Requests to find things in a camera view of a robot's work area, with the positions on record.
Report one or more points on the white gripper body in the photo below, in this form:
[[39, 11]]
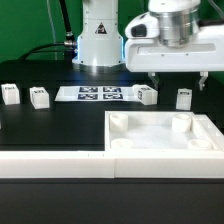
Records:
[[204, 53]]

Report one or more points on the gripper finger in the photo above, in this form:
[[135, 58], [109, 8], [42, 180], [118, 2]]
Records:
[[203, 77], [154, 79]]

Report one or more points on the white square table top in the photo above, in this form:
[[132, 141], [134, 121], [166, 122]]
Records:
[[132, 130]]

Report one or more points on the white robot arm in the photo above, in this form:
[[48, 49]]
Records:
[[169, 37]]

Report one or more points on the white sheet with markers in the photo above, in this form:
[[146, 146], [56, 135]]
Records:
[[94, 94]]

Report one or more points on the white L-shaped fence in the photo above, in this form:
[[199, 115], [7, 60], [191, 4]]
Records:
[[112, 164]]

